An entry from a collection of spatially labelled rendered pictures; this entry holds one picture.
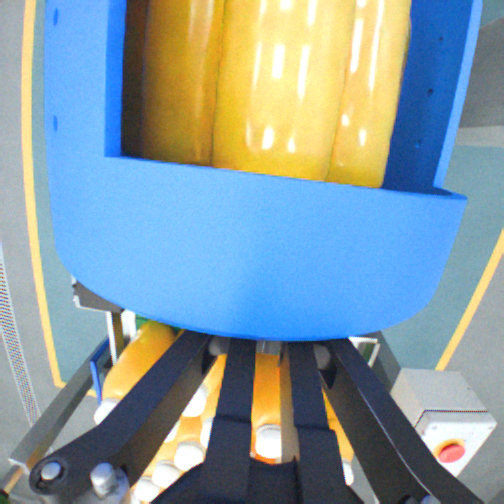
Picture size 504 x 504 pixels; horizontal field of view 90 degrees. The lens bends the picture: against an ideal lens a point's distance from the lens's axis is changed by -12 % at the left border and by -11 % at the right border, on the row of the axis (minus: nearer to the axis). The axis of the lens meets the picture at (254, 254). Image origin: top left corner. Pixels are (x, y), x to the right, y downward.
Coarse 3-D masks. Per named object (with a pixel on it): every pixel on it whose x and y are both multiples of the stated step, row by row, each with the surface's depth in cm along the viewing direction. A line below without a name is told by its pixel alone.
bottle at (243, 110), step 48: (240, 0) 11; (288, 0) 11; (336, 0) 11; (240, 48) 12; (288, 48) 11; (336, 48) 12; (240, 96) 13; (288, 96) 12; (336, 96) 13; (240, 144) 13; (288, 144) 13
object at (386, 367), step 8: (384, 344) 57; (384, 352) 55; (392, 352) 55; (376, 360) 54; (384, 360) 53; (392, 360) 53; (376, 368) 53; (384, 368) 51; (392, 368) 51; (400, 368) 51; (384, 376) 50; (392, 376) 49; (384, 384) 49; (392, 384) 47
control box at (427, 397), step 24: (408, 384) 37; (432, 384) 36; (456, 384) 37; (408, 408) 35; (432, 408) 32; (456, 408) 32; (480, 408) 32; (432, 432) 31; (456, 432) 31; (480, 432) 31
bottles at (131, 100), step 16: (128, 0) 19; (144, 0) 18; (128, 16) 19; (144, 16) 18; (128, 32) 19; (128, 48) 20; (128, 64) 20; (128, 80) 20; (128, 96) 21; (128, 112) 21; (128, 128) 22; (128, 144) 22
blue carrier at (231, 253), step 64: (64, 0) 9; (448, 0) 18; (64, 64) 9; (448, 64) 19; (64, 128) 10; (448, 128) 19; (64, 192) 11; (128, 192) 9; (192, 192) 9; (256, 192) 9; (320, 192) 9; (384, 192) 9; (448, 192) 17; (64, 256) 13; (128, 256) 10; (192, 256) 10; (256, 256) 9; (320, 256) 10; (384, 256) 10; (448, 256) 15; (192, 320) 11; (256, 320) 10; (320, 320) 11; (384, 320) 12
